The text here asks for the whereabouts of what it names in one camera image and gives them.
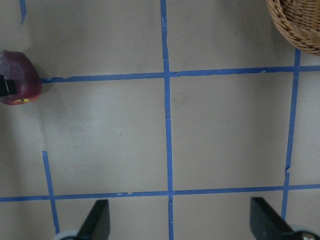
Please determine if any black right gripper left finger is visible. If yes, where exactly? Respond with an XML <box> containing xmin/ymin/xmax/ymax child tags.
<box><xmin>76</xmin><ymin>199</ymin><xmax>111</xmax><ymax>240</ymax></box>

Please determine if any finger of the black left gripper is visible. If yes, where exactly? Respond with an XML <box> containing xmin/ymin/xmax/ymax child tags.
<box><xmin>0</xmin><ymin>75</ymin><xmax>17</xmax><ymax>97</ymax></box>

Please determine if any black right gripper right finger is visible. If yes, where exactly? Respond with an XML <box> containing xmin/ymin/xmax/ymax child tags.
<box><xmin>250</xmin><ymin>197</ymin><xmax>298</xmax><ymax>240</ymax></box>

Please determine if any dark red apple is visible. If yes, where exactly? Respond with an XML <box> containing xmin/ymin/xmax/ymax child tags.
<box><xmin>0</xmin><ymin>50</ymin><xmax>42</xmax><ymax>105</ymax></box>

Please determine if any wicker basket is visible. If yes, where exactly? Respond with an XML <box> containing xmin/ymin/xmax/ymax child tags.
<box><xmin>266</xmin><ymin>0</ymin><xmax>320</xmax><ymax>56</ymax></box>

